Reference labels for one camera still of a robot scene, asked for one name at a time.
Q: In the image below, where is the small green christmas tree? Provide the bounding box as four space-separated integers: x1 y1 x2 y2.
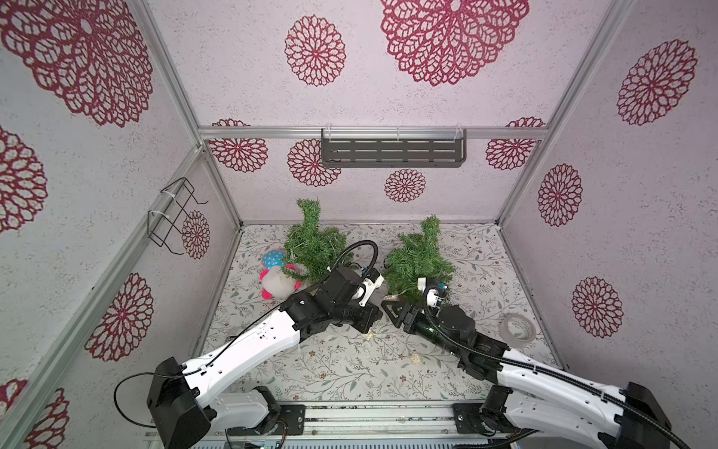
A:
282 199 348 284
384 215 455 304

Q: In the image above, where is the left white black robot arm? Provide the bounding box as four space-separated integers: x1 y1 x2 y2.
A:
147 267 383 448

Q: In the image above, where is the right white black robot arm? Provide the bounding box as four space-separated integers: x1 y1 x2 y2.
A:
381 300 674 448

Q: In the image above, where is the pink white plush toy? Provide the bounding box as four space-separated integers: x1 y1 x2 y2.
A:
260 251 302 300

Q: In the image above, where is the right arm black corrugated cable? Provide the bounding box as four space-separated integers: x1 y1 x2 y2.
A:
423 285 691 449

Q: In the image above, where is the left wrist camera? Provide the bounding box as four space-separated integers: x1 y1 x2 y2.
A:
353 268 384 307

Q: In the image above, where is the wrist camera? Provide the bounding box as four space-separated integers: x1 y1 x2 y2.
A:
353 268 384 307
417 277 448 309

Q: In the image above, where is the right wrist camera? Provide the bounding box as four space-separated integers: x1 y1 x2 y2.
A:
417 277 448 309

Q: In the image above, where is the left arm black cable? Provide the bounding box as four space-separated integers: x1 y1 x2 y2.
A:
113 239 381 449

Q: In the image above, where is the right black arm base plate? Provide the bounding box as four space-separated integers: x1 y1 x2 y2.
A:
452 402 512 436

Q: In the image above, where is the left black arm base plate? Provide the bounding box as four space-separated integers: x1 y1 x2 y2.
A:
226 404 307 437

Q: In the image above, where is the grey wall shelf rack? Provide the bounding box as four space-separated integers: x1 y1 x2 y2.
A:
320 128 467 168

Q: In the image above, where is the aluminium mounting rail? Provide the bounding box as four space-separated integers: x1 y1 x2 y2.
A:
145 399 615 440

